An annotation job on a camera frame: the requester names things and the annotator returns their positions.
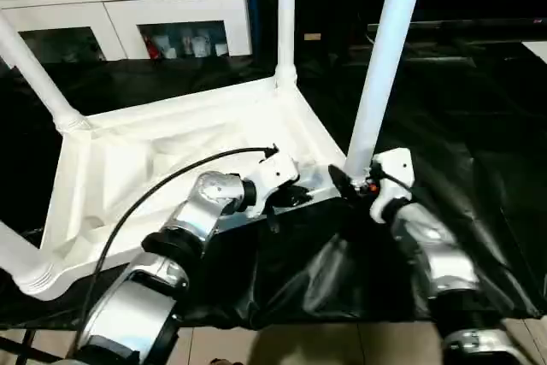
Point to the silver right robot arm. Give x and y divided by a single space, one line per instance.
436 254

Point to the black work mat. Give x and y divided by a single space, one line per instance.
470 126

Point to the small yellow tag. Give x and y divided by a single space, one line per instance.
312 37

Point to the black flat screen panel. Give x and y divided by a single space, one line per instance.
461 26

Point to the blue vertical panel edge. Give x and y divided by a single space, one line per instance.
250 2

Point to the white flat board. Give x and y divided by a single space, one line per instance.
538 50

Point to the white glass-door cabinet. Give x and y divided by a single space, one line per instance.
68 2

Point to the black metal floor frame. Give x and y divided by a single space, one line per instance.
19 346

